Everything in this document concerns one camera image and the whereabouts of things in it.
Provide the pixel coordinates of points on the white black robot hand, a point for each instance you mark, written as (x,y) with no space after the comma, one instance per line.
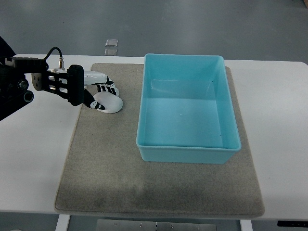
(95,82)

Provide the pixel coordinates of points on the white bunny toy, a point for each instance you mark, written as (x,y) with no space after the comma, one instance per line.
(109,102)

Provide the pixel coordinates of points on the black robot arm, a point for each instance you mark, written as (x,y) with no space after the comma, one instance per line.
(14,92)

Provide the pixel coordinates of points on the blue plastic box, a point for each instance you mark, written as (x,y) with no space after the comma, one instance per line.
(186,111)

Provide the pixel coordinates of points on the lower floor outlet plate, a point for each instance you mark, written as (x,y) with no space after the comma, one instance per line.
(110,52)

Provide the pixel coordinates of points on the floor outlet plate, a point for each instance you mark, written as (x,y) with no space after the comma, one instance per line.
(111,43)
(110,52)

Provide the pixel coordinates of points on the upper floor outlet plate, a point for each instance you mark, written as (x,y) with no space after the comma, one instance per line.
(111,43)

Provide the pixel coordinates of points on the grey felt mat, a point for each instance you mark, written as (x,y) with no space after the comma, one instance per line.
(104,173)

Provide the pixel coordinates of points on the white table leg left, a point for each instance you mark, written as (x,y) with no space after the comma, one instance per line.
(62,223)

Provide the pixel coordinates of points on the white table leg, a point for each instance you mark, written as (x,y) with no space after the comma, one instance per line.
(246,225)
(62,223)

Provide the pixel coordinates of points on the white table leg right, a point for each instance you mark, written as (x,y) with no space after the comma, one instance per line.
(246,225)

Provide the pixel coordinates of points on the metal table base plate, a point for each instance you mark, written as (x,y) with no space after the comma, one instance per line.
(127,225)

